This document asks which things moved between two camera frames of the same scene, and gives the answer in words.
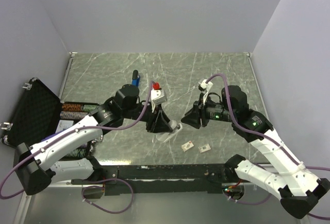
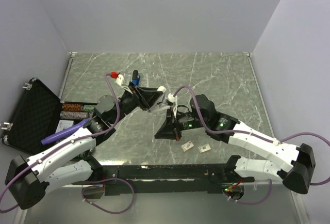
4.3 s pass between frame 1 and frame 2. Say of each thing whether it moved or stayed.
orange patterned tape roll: stayed
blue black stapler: stayed
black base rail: stayed
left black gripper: moved
